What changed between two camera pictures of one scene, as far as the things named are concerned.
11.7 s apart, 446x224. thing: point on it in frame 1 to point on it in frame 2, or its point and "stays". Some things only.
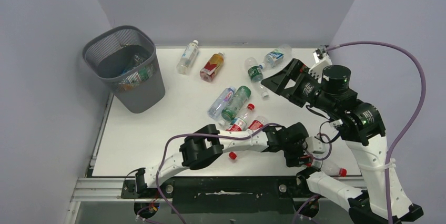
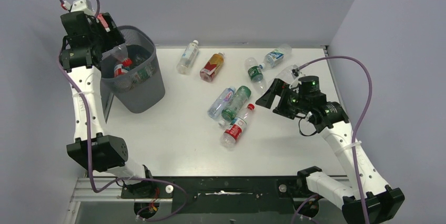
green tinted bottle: [241, 95] stays
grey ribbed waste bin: [125, 57] stays
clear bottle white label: [189, 55] stays
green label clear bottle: [255, 73] stays
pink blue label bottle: [220, 103] stays
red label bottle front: [329, 168] to [119, 70]
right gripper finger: [284, 83] to [277, 88]
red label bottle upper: [239, 123] stays
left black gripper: [294, 159] to [113, 38]
